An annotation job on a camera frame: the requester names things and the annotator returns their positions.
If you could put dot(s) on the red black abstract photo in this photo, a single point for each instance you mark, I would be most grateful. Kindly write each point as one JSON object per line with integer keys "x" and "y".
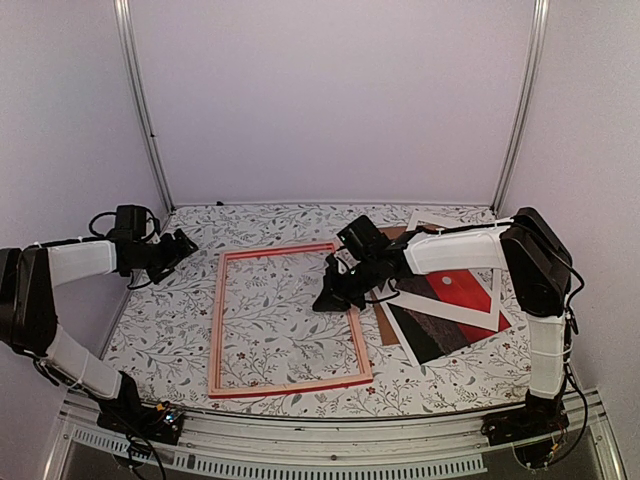
{"x": 425, "y": 337}

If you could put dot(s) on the aluminium corner post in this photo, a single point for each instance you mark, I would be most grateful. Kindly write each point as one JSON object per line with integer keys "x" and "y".
{"x": 133, "y": 70}
{"x": 532, "y": 65}

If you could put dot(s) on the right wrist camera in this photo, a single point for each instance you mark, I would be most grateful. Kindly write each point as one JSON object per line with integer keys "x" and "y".
{"x": 362, "y": 239}

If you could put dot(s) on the wooden picture frame red edge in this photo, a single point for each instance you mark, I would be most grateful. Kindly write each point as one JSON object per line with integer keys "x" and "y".
{"x": 215, "y": 389}

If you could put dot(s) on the brown backing board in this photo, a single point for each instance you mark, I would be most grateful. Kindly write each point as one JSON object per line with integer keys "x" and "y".
{"x": 387, "y": 334}

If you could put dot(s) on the front aluminium rail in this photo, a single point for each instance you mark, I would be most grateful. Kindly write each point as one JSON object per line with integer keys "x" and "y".
{"x": 234, "y": 446}

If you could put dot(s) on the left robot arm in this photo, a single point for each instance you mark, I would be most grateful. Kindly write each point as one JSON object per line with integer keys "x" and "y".
{"x": 29, "y": 321}

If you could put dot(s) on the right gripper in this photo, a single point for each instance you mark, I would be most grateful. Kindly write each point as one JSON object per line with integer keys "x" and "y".
{"x": 332, "y": 298}

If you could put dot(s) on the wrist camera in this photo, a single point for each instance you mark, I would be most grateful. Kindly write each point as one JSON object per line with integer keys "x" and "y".
{"x": 133, "y": 223}
{"x": 362, "y": 239}

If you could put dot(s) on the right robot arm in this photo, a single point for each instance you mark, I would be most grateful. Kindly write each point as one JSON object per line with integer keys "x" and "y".
{"x": 539, "y": 266}

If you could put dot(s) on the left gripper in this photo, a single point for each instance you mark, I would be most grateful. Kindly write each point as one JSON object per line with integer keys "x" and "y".
{"x": 175, "y": 255}

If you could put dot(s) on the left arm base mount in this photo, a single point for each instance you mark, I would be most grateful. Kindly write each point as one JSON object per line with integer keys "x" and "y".
{"x": 162, "y": 423}

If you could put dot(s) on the right aluminium corner post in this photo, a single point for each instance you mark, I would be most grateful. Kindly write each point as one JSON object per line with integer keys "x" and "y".
{"x": 532, "y": 65}

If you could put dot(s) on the white photo mat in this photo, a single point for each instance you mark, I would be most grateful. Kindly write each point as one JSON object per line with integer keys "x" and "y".
{"x": 462, "y": 296}

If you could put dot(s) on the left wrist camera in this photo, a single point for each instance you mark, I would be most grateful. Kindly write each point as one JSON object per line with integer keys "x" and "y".
{"x": 133, "y": 223}

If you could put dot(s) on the clear acrylic sheet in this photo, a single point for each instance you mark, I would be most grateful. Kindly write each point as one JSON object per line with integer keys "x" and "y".
{"x": 272, "y": 336}

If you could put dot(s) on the left aluminium corner post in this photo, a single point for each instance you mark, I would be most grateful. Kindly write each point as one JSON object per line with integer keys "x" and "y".
{"x": 133, "y": 70}

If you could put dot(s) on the floral patterned table cover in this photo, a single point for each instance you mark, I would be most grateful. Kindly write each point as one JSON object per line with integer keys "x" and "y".
{"x": 163, "y": 337}

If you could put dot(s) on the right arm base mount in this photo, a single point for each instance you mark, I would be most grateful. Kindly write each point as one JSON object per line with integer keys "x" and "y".
{"x": 538, "y": 417}

